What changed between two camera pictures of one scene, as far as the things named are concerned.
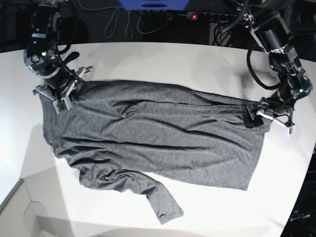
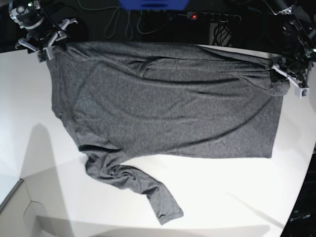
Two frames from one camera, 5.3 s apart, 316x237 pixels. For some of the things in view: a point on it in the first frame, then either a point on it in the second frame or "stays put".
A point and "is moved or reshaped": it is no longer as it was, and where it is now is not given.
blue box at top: [153, 5] stays put
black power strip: [213, 17] stays put
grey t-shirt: [116, 135] is moved or reshaped
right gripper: [279, 108] to [295, 73]
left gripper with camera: [59, 82] to [41, 41]
